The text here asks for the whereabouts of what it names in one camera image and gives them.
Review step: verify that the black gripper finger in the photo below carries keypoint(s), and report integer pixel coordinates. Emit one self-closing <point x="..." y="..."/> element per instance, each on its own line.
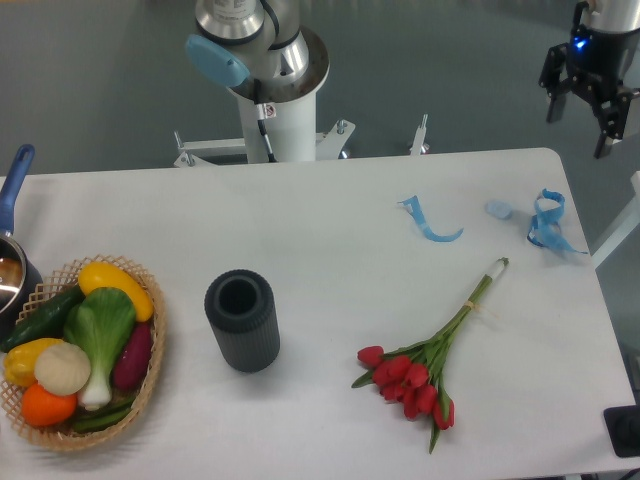
<point x="551" y="80"/>
<point x="618" y="118"/>

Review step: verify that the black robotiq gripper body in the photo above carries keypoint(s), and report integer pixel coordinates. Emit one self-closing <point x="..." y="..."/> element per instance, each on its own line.
<point x="597" y="61"/>

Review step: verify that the red tulip bouquet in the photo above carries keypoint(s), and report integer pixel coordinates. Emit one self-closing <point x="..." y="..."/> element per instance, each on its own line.
<point x="413" y="375"/>

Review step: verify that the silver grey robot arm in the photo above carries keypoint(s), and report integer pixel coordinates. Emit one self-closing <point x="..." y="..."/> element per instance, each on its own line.
<point x="273" y="66"/>

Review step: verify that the crumpled blue ribbon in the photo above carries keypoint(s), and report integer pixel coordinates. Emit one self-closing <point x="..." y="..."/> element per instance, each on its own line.
<point x="545" y="229"/>

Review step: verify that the blue ribbon strip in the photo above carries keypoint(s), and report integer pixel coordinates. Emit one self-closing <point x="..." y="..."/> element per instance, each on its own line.
<point x="413" y="207"/>

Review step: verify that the black device at edge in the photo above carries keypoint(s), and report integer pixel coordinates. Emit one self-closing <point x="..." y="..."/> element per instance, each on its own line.
<point x="623" y="428"/>

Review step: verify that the dark grey ribbed vase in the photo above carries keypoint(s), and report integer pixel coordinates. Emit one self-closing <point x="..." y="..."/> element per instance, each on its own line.
<point x="240" y="308"/>

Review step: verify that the purple sweet potato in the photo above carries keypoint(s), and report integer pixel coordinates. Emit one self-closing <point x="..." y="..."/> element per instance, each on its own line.
<point x="131" y="367"/>

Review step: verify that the green bok choy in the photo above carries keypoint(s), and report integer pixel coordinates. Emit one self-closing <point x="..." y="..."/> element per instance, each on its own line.
<point x="101" y="326"/>

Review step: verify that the woven wicker basket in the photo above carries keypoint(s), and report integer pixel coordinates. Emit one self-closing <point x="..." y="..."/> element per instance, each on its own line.
<point x="60" y="437"/>

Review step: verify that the dark green cucumber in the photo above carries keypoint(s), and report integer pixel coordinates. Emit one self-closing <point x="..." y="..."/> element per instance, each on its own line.
<point x="46" y="321"/>

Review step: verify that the cream white garlic bulb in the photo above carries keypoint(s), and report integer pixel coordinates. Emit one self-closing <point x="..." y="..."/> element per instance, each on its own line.
<point x="62" y="369"/>

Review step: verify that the green bean pods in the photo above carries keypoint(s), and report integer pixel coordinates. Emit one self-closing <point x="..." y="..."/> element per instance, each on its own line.
<point x="103" y="418"/>

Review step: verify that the yellow bell pepper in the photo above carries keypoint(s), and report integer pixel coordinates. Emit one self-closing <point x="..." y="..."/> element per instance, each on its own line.
<point x="19" y="363"/>

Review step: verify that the orange fruit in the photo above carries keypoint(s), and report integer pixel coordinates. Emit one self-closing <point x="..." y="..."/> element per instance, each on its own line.
<point x="40" y="408"/>

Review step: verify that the white frame at right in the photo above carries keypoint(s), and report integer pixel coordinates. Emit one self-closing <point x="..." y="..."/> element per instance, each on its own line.
<point x="619" y="229"/>

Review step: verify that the white metal base frame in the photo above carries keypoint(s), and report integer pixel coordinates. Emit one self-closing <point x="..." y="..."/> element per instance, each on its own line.
<point x="329" y="145"/>

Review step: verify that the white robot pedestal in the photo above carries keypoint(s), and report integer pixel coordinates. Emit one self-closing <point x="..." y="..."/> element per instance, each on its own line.
<point x="280" y="125"/>

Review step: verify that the blue handled saucepan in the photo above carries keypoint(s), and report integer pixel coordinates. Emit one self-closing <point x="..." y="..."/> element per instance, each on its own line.
<point x="19" y="276"/>

